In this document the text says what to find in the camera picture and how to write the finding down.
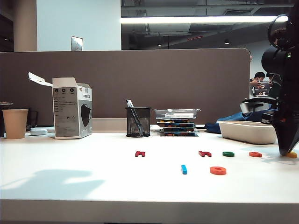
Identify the green letter e magnet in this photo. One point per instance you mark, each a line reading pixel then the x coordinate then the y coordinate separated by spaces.
pixel 225 154

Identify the colourful magnet pack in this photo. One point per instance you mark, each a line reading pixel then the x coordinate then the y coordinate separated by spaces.
pixel 174 121
pixel 179 134
pixel 179 128

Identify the blue letter l magnet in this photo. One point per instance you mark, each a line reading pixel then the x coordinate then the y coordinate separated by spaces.
pixel 184 169

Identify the black mesh pen holder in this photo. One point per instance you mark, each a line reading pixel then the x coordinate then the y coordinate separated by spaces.
pixel 137 123

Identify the white grey mask box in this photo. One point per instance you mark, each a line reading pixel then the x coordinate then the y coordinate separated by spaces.
pixel 66 112

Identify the orange letter o magnet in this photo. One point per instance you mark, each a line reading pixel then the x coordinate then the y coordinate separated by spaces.
pixel 213 170

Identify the long ceiling light strip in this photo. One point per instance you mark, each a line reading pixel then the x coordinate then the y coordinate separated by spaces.
pixel 198 19

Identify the white item in clear box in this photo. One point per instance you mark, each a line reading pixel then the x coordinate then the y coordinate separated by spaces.
pixel 178 115

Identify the black-haired background person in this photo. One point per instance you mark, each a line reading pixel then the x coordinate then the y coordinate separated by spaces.
pixel 259 75

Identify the yellow letter v magnet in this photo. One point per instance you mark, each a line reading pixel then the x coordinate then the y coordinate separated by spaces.
pixel 293 155

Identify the clear plastic box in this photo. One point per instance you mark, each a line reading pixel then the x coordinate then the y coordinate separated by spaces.
pixel 176 111

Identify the brown paper cup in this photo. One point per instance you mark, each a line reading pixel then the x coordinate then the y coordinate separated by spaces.
pixel 15 123

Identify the metal wall switch plate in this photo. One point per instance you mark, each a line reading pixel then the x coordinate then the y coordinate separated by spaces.
pixel 76 43

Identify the small white case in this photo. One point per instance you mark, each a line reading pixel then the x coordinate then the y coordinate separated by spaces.
pixel 38 131

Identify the orange letter a magnet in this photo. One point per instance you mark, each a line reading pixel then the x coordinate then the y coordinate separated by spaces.
pixel 252 154

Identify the red letter h magnet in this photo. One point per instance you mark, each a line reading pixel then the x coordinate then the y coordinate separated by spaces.
pixel 205 154
pixel 139 153

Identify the beige oval pulp tray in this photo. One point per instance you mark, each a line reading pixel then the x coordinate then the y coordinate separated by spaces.
pixel 245 133

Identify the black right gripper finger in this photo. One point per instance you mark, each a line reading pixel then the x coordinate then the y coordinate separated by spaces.
pixel 294 135
pixel 282 137

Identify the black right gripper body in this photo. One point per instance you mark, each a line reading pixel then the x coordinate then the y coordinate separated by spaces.
pixel 289 105

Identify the brown desk divider panel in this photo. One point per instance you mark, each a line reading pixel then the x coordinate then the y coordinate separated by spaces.
pixel 140 81

